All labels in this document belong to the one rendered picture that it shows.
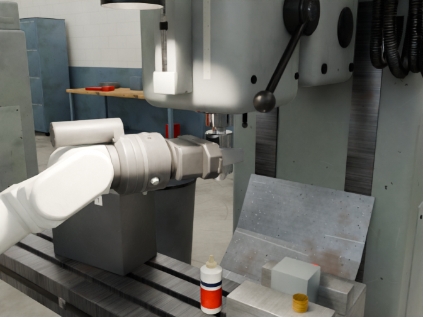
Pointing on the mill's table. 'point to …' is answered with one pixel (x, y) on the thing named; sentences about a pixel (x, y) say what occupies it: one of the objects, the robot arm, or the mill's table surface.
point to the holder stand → (111, 233)
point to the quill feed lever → (297, 22)
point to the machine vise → (331, 292)
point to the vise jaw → (267, 304)
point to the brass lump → (299, 302)
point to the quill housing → (227, 56)
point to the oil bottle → (211, 287)
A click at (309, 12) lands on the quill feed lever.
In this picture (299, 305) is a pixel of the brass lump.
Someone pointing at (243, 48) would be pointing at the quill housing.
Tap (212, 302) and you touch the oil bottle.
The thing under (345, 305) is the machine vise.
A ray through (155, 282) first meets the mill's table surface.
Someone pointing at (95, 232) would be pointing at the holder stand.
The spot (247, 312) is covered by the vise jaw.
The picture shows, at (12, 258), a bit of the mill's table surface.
